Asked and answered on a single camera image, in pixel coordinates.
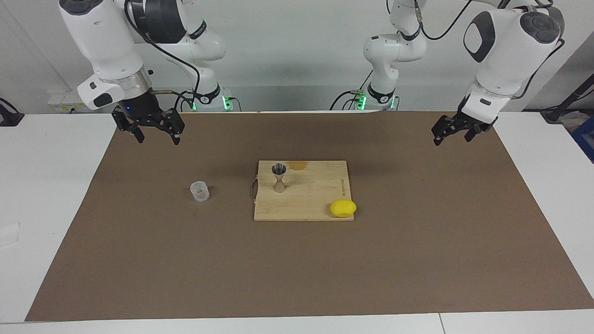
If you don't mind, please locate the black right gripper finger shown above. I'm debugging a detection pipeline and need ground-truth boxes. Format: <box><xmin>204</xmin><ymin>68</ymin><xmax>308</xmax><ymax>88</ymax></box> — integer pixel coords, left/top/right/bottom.
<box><xmin>155</xmin><ymin>109</ymin><xmax>185</xmax><ymax>145</ymax></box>
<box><xmin>111</xmin><ymin>109</ymin><xmax>144</xmax><ymax>143</ymax></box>

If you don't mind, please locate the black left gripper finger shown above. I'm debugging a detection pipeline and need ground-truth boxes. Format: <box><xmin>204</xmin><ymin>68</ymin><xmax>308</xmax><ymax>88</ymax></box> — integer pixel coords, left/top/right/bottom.
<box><xmin>464</xmin><ymin>125</ymin><xmax>488</xmax><ymax>142</ymax></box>
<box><xmin>432</xmin><ymin>116</ymin><xmax>460</xmax><ymax>147</ymax></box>

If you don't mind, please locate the clear plastic cup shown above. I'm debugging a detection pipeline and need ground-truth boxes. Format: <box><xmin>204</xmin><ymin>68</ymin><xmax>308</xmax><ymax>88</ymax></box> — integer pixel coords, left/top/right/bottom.
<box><xmin>190</xmin><ymin>181</ymin><xmax>210</xmax><ymax>202</ymax></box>

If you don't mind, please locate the metal double jigger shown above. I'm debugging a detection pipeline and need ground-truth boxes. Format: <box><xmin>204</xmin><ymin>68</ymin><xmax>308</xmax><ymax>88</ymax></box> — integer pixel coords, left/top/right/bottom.
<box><xmin>271</xmin><ymin>163</ymin><xmax>287</xmax><ymax>193</ymax></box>

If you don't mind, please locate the black tripod leg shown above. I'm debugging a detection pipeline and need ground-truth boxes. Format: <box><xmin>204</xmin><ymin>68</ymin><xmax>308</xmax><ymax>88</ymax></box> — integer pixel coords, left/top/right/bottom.
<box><xmin>541</xmin><ymin>74</ymin><xmax>594</xmax><ymax>123</ymax></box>

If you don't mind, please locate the black stand foot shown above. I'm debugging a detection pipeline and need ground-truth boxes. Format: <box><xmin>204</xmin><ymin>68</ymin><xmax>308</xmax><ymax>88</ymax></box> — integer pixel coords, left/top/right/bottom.
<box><xmin>0</xmin><ymin>97</ymin><xmax>25</xmax><ymax>127</ymax></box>

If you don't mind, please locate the yellow lemon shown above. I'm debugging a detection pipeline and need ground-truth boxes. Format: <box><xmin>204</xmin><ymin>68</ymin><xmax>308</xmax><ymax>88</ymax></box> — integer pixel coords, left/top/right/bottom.
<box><xmin>329</xmin><ymin>199</ymin><xmax>357</xmax><ymax>218</ymax></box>

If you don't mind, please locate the wooden cutting board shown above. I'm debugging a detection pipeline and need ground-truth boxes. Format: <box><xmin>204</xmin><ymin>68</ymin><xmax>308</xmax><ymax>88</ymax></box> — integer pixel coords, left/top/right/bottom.
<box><xmin>251</xmin><ymin>160</ymin><xmax>355</xmax><ymax>222</ymax></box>

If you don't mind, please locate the brown paper table mat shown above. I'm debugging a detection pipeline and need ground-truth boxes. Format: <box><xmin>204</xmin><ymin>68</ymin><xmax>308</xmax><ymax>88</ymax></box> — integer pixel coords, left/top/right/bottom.
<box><xmin>26</xmin><ymin>110</ymin><xmax>594</xmax><ymax>321</ymax></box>

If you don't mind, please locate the black base power cable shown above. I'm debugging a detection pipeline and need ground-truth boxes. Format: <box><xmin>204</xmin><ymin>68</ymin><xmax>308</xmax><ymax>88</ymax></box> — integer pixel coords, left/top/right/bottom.
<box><xmin>329</xmin><ymin>90</ymin><xmax>358</xmax><ymax>111</ymax></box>
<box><xmin>173</xmin><ymin>90</ymin><xmax>195</xmax><ymax>113</ymax></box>

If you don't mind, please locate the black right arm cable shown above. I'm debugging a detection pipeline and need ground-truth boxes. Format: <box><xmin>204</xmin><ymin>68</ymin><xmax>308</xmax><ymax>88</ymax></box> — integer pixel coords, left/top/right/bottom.
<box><xmin>123</xmin><ymin>0</ymin><xmax>201</xmax><ymax>112</ymax></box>

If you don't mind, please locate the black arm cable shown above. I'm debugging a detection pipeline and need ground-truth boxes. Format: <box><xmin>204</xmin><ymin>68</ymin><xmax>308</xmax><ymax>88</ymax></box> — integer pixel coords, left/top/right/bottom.
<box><xmin>414</xmin><ymin>0</ymin><xmax>566</xmax><ymax>101</ymax></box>
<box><xmin>123</xmin><ymin>0</ymin><xmax>201</xmax><ymax>112</ymax></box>

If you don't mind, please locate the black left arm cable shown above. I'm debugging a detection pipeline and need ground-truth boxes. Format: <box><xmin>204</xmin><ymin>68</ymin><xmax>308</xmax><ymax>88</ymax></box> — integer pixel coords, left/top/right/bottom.
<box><xmin>414</xmin><ymin>0</ymin><xmax>566</xmax><ymax>101</ymax></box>

